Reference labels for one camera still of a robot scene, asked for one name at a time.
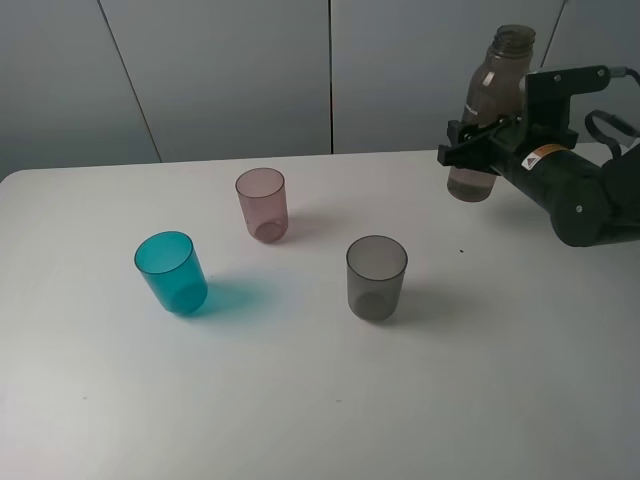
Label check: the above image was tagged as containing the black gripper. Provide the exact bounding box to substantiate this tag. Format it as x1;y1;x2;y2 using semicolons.
437;117;613;247

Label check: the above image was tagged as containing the smoky translucent water bottle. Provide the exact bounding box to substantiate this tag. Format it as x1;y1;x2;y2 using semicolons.
447;24;536;203

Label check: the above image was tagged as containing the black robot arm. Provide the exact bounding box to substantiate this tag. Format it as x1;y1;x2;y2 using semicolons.
438;118;639;247

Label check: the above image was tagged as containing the grey translucent plastic cup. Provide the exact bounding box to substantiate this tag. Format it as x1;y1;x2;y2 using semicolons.
346;235;408;323

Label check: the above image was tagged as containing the pink translucent plastic cup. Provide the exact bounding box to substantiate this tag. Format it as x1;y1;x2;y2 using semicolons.
235;167;288;243

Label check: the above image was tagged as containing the teal plastic cup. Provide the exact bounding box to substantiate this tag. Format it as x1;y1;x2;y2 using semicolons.
134;231;208;315

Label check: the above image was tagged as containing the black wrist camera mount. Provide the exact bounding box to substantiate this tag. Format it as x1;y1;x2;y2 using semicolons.
516;65;611;149

